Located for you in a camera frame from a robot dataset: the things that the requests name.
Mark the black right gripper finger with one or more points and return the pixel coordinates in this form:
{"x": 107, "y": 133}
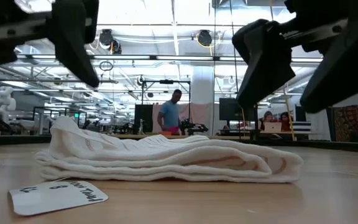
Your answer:
{"x": 266, "y": 65}
{"x": 346, "y": 71}

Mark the white towel with stripes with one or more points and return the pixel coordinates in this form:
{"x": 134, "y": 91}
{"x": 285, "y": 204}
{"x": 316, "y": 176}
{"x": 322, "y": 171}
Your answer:
{"x": 166, "y": 158}

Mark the small black robot arm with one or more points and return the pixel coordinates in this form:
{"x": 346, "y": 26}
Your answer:
{"x": 194, "y": 127}

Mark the white robot figure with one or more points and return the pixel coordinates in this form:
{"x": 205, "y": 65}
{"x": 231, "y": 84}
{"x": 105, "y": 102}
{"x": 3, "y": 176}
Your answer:
{"x": 2, "y": 99}

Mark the person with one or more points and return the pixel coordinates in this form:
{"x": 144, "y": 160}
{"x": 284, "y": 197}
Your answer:
{"x": 286, "y": 121}
{"x": 267, "y": 118}
{"x": 170, "y": 113}

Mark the patterned hanging rug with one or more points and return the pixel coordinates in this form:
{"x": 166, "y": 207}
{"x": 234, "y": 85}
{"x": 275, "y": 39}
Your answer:
{"x": 350, "y": 124}

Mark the black computer monitor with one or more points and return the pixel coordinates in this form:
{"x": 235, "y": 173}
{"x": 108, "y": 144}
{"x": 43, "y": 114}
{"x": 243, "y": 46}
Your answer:
{"x": 228, "y": 109}

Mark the white curtain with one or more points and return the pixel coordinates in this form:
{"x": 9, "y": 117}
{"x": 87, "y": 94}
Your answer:
{"x": 319, "y": 127}

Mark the silver laptop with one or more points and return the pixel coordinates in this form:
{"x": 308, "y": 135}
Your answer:
{"x": 273, "y": 127}

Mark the white building column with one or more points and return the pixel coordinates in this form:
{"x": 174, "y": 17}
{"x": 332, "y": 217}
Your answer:
{"x": 202, "y": 84}

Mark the black and white striped box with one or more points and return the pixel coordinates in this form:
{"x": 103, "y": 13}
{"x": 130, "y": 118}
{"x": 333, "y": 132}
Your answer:
{"x": 301, "y": 127}

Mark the pink cloth backdrop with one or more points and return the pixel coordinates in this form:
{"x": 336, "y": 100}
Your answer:
{"x": 197, "y": 113}

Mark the long ceiling light strip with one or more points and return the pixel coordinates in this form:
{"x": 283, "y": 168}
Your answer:
{"x": 166, "y": 58}

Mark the black upright panel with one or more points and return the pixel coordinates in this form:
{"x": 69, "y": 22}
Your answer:
{"x": 144, "y": 116}

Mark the white handwritten paper tag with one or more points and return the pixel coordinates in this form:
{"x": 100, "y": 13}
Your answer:
{"x": 57, "y": 196}

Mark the red flat box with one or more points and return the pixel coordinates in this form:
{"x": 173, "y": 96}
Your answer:
{"x": 165, "y": 133}

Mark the black aluminium table frame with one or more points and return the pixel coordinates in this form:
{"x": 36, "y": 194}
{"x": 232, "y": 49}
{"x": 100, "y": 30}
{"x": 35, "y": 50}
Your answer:
{"x": 11, "y": 140}

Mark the black-framed glass enclosure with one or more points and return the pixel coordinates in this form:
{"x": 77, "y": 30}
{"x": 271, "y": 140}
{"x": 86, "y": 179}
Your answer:
{"x": 42, "y": 121}

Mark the black camera stand frame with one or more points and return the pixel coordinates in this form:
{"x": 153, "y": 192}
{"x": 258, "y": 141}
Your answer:
{"x": 166, "y": 81}

